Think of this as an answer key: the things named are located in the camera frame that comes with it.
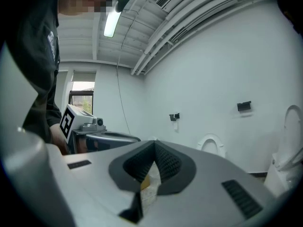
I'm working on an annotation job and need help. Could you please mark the thin hanging cable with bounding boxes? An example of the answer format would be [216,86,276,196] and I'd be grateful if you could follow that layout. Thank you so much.
[115,8,132,136]

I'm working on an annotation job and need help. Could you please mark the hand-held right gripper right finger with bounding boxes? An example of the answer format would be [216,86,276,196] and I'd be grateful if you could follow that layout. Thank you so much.
[153,140,197,196]

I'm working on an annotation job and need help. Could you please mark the dark framed window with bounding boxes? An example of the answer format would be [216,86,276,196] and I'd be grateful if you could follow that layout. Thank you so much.
[69,81,95,115]

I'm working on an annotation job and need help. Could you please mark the white roller blind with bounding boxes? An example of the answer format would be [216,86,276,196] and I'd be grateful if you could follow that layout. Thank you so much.
[72,71,97,83]

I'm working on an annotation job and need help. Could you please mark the person's left hand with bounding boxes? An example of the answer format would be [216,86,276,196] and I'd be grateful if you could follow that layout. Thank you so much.
[76,136,88,154]

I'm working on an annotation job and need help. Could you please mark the person's left forearm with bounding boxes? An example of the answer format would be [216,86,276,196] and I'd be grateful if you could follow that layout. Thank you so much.
[49,123,70,156]

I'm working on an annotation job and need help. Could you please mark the white ceiling pipe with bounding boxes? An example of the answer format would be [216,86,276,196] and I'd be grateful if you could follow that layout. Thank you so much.
[136,0,261,76]
[131,0,240,76]

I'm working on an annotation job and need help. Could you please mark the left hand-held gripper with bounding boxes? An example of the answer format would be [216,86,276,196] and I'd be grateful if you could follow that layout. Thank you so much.
[59,104,142,155]

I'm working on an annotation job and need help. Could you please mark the person's black shirt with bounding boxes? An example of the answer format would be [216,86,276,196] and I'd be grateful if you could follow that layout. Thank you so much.
[4,0,62,144]

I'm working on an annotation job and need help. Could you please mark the long ceiling light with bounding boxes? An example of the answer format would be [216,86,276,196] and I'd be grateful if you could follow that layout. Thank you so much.
[103,0,138,38]

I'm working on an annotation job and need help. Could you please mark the black head-worn camera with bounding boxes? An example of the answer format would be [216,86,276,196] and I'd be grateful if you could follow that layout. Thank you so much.
[115,0,133,13]

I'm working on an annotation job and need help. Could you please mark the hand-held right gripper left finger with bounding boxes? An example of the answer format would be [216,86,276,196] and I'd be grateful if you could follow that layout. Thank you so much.
[108,140,155,192]

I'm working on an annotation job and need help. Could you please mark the person's head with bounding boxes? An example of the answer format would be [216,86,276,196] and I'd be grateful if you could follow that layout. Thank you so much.
[58,0,115,16]

